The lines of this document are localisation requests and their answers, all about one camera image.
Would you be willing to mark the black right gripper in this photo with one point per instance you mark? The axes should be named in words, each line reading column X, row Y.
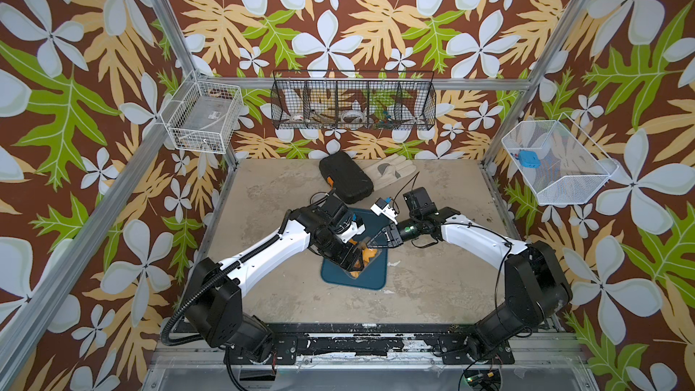
column 386, row 231

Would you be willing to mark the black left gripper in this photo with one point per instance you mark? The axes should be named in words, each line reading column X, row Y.
column 348, row 263

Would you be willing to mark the orange cookie pile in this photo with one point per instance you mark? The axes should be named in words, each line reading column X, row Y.
column 368, row 256

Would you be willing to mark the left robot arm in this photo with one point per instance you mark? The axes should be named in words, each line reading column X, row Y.
column 212, row 307

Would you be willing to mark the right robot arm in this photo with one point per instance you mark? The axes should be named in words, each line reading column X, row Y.
column 530, row 285

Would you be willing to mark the teal plastic tray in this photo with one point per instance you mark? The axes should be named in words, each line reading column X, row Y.
column 374, row 277

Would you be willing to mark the black plastic tool case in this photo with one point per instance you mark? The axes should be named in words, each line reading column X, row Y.
column 349, row 182

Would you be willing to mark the white tape roll in basket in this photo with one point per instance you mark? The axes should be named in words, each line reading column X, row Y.
column 353, row 116

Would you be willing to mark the blue object in basket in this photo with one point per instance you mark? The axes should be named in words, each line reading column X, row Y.
column 528, row 159

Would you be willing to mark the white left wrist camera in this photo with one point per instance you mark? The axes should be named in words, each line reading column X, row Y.
column 348, row 230

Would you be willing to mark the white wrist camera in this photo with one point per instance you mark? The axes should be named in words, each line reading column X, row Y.
column 387, row 208
column 348, row 230

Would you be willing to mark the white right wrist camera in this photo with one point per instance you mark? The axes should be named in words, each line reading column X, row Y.
column 387, row 208

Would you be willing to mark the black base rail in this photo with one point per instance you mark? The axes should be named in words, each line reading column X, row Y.
column 285, row 344

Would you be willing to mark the black wire basket centre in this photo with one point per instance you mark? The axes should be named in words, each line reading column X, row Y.
column 392, row 100

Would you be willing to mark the white wire basket right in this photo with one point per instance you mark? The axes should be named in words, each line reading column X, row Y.
column 573, row 166

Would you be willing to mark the white wire basket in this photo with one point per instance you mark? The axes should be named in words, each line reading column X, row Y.
column 201, row 115
column 573, row 166

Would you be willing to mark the white wire basket left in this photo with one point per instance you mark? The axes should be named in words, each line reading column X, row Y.
column 201, row 115

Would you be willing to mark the aluminium frame post right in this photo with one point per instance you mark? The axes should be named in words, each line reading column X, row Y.
column 556, row 41

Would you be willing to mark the aluminium frame post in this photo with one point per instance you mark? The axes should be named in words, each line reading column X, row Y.
column 556, row 41
column 181, row 53

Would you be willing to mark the aluminium frame post left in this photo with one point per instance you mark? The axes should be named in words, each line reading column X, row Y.
column 181, row 53

